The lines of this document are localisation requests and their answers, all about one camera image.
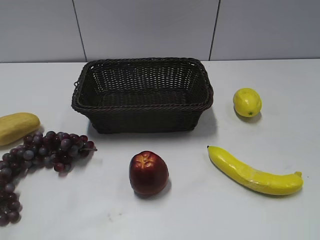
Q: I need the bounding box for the dark brown wicker basket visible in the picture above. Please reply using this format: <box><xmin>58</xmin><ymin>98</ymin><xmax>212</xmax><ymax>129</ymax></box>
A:
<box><xmin>71</xmin><ymin>57</ymin><xmax>214</xmax><ymax>134</ymax></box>

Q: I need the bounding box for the yellow banana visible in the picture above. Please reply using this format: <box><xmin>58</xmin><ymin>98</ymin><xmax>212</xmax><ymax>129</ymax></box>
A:
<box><xmin>207</xmin><ymin>146</ymin><xmax>304</xmax><ymax>196</ymax></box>

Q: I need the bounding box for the red apple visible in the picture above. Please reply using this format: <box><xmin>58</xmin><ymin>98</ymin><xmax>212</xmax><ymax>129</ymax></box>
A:
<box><xmin>129</xmin><ymin>151</ymin><xmax>169</xmax><ymax>196</ymax></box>

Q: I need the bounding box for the yellow lemon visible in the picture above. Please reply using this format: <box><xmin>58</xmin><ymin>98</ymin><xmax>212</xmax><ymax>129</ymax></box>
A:
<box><xmin>233</xmin><ymin>88</ymin><xmax>262</xmax><ymax>118</ymax></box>

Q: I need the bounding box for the purple grape bunch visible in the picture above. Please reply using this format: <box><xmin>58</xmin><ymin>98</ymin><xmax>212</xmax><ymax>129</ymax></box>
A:
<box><xmin>0</xmin><ymin>131</ymin><xmax>97</xmax><ymax>227</ymax></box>

